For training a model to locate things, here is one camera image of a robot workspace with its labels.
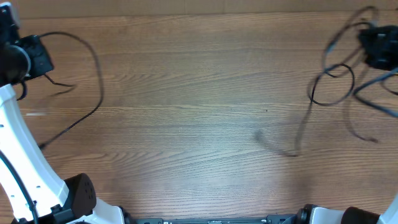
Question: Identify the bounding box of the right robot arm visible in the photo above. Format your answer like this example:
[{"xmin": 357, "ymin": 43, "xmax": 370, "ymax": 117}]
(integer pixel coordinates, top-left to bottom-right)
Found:
[{"xmin": 288, "ymin": 22, "xmax": 397, "ymax": 224}]

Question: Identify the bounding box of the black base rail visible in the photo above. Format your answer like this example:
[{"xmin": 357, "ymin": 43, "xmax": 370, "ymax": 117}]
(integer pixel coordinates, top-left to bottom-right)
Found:
[{"xmin": 127, "ymin": 214, "xmax": 297, "ymax": 224}]

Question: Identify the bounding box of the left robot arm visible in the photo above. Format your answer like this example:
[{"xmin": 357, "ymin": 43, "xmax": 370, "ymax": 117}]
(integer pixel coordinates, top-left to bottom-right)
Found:
[{"xmin": 1, "ymin": 2, "xmax": 132, "ymax": 223}]

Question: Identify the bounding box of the black usb cable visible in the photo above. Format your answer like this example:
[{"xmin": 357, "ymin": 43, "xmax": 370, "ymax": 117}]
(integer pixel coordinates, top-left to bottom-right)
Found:
[
  {"xmin": 307, "ymin": 21, "xmax": 380, "ymax": 144},
  {"xmin": 292, "ymin": 6, "xmax": 380, "ymax": 156},
  {"xmin": 37, "ymin": 30, "xmax": 104, "ymax": 150}
]

